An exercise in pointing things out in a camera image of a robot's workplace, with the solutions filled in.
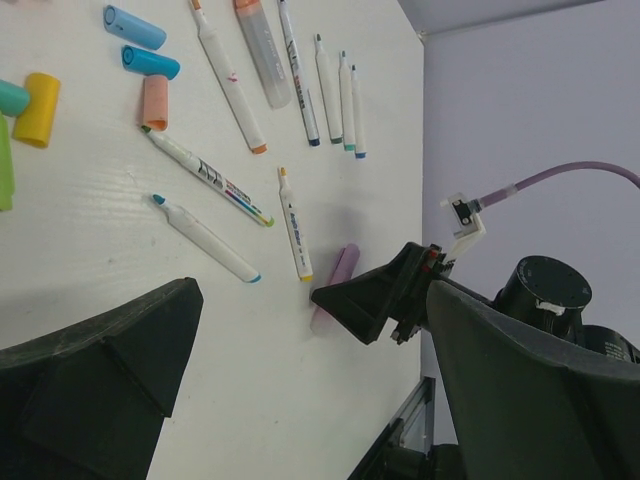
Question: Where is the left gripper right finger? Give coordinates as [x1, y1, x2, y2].
[426, 281, 639, 479]

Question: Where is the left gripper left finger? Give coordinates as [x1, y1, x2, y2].
[1, 278, 204, 479]

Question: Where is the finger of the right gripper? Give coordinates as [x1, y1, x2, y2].
[311, 242, 443, 345]

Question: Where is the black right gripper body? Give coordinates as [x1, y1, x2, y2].
[389, 244, 640, 366]

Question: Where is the dark blue pen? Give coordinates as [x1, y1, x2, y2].
[278, 0, 320, 147]

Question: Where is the dark green pen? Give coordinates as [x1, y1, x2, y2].
[314, 33, 343, 145]

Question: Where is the orange highlighter body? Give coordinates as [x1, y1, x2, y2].
[234, 0, 291, 110]

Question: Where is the sky blue pen cap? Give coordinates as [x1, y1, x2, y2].
[121, 45, 181, 80]

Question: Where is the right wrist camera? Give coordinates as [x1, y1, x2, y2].
[440, 193, 486, 263]

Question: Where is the aluminium frame rail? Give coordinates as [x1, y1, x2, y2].
[349, 377, 467, 480]

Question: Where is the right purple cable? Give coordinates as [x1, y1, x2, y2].
[477, 160, 640, 209]

